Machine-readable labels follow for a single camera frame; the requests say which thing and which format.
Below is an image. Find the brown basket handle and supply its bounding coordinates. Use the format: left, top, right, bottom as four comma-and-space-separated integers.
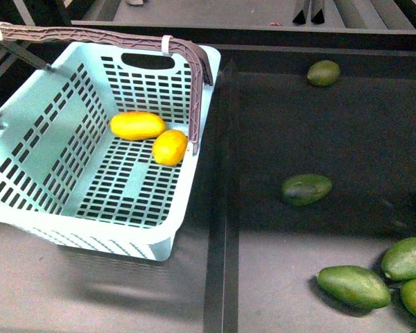
0, 22, 214, 154

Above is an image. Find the yellow mango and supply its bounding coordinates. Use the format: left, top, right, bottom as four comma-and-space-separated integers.
110, 111, 166, 141

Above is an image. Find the light blue plastic basket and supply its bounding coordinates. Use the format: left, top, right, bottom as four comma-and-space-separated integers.
0, 41, 222, 262

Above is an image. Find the yellow lemon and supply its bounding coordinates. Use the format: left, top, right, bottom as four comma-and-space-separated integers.
152, 130, 188, 167

